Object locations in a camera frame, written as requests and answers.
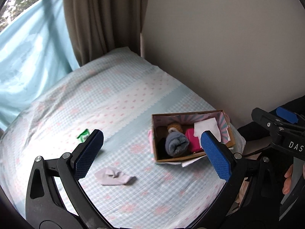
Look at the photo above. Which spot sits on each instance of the brown curtain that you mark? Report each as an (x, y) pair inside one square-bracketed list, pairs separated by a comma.
[(97, 27)]

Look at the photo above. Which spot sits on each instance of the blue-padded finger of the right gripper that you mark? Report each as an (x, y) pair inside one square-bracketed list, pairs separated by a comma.
[(289, 116)]

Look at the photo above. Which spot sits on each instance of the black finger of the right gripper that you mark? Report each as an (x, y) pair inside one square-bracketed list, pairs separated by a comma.
[(264, 119)]

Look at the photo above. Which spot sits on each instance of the brown plush toy white brim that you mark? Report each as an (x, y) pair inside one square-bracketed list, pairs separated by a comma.
[(174, 127)]

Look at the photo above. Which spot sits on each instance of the cardboard box pink striped lining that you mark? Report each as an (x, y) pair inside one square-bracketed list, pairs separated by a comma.
[(159, 132)]

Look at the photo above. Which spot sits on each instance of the green small packet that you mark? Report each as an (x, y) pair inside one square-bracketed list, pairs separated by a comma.
[(83, 136)]

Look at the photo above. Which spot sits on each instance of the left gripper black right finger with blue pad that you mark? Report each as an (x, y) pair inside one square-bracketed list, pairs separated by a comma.
[(260, 208)]

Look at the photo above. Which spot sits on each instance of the white textured cloth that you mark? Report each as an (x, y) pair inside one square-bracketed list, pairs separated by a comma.
[(207, 125)]

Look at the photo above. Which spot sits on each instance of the small lilac cloth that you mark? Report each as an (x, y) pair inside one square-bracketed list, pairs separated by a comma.
[(113, 176)]

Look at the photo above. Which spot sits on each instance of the grey fuzzy sock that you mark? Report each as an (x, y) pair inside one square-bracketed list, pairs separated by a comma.
[(176, 144)]

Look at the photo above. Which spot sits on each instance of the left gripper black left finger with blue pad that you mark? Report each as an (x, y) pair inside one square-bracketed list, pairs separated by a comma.
[(55, 198)]

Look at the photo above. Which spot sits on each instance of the pink zipper pouch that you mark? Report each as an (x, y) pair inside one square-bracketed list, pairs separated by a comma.
[(194, 144)]

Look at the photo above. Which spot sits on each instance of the light blue curtain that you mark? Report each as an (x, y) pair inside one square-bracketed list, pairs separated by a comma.
[(36, 52)]

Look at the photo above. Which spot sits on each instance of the person's right hand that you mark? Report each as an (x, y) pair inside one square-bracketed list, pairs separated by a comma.
[(288, 181)]

